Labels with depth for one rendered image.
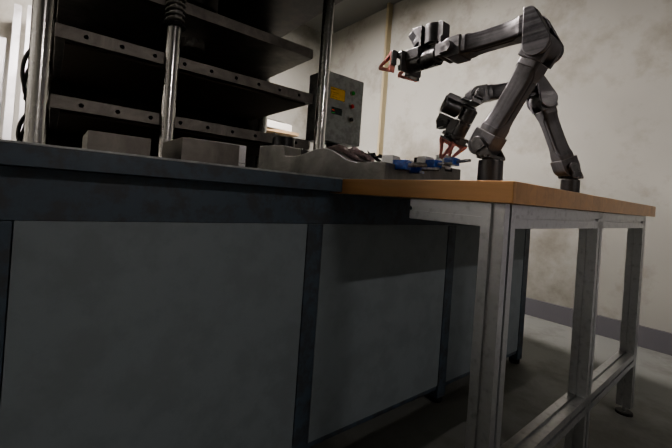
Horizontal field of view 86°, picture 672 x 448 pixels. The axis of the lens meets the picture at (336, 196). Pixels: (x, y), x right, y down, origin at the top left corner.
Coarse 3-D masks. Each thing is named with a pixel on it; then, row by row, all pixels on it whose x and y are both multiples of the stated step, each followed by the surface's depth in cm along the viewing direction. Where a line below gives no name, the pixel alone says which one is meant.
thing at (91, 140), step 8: (88, 136) 82; (96, 136) 82; (104, 136) 83; (112, 136) 84; (120, 136) 85; (128, 136) 86; (88, 144) 82; (96, 144) 83; (104, 144) 83; (112, 144) 84; (120, 144) 85; (128, 144) 86; (136, 144) 88; (144, 144) 89; (120, 152) 86; (128, 152) 87; (136, 152) 88; (144, 152) 89
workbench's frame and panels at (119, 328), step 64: (0, 192) 59; (64, 192) 64; (128, 192) 70; (192, 192) 77; (256, 192) 86; (320, 192) 98; (0, 256) 59; (64, 256) 64; (128, 256) 70; (192, 256) 78; (256, 256) 87; (320, 256) 99; (384, 256) 115; (448, 256) 136; (0, 320) 59; (64, 320) 65; (128, 320) 71; (192, 320) 79; (256, 320) 88; (320, 320) 100; (384, 320) 116; (448, 320) 138; (512, 320) 171; (0, 384) 60; (64, 384) 65; (128, 384) 71; (192, 384) 79; (256, 384) 89; (320, 384) 101; (384, 384) 118
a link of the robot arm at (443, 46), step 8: (432, 24) 110; (440, 24) 109; (448, 24) 110; (432, 32) 110; (440, 32) 109; (448, 32) 110; (432, 40) 110; (440, 40) 108; (448, 40) 103; (440, 48) 105; (448, 48) 103; (440, 56) 108
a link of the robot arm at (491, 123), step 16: (560, 48) 87; (528, 64) 87; (544, 64) 90; (512, 80) 91; (528, 80) 88; (512, 96) 91; (528, 96) 92; (496, 112) 94; (512, 112) 92; (480, 128) 96; (496, 128) 93; (496, 144) 95
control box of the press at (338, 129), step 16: (336, 80) 212; (352, 80) 219; (336, 96) 212; (352, 96) 220; (336, 112) 213; (352, 112) 220; (336, 128) 213; (352, 128) 221; (336, 144) 220; (352, 144) 222
